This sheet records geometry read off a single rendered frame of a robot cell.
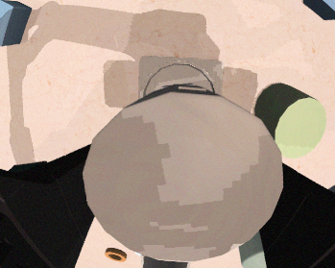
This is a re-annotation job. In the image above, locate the brown wooden ring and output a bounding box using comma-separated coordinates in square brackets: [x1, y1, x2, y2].
[105, 247, 127, 261]

